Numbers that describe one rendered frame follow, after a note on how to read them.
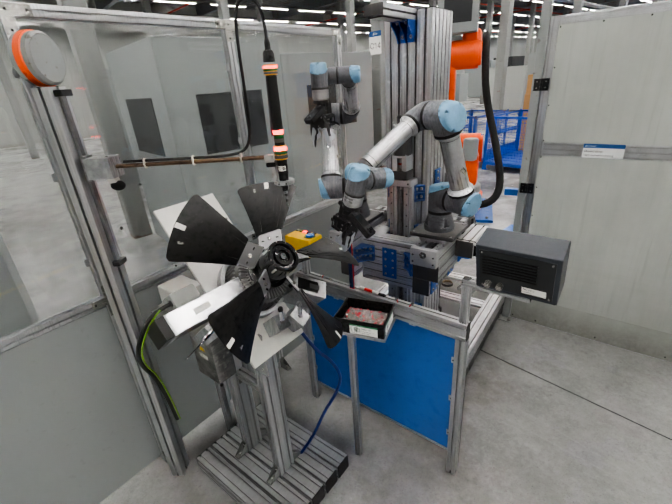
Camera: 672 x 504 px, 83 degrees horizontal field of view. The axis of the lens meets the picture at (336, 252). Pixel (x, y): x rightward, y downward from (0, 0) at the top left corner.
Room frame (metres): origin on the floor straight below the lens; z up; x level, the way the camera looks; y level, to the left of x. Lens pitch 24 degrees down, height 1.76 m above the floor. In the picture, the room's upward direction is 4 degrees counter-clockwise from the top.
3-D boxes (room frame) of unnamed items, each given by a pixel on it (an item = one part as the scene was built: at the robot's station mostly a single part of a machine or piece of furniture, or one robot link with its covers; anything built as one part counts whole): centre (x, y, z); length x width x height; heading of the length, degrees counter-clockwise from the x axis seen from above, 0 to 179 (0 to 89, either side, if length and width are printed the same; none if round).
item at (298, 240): (1.76, 0.16, 1.02); 0.16 x 0.10 x 0.11; 50
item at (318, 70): (1.86, 0.02, 1.78); 0.09 x 0.08 x 0.11; 175
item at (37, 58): (1.35, 0.88, 1.88); 0.16 x 0.07 x 0.16; 175
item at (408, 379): (1.51, -0.15, 0.45); 0.82 x 0.02 x 0.66; 50
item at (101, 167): (1.34, 0.78, 1.54); 0.10 x 0.07 x 0.09; 85
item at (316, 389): (1.78, 0.18, 0.39); 0.04 x 0.04 x 0.78; 50
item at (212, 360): (1.33, 0.56, 0.73); 0.15 x 0.09 x 0.22; 50
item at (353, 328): (1.34, -0.10, 0.85); 0.22 x 0.17 x 0.07; 67
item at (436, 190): (1.79, -0.54, 1.20); 0.13 x 0.12 x 0.14; 32
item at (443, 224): (1.80, -0.53, 1.09); 0.15 x 0.15 x 0.10
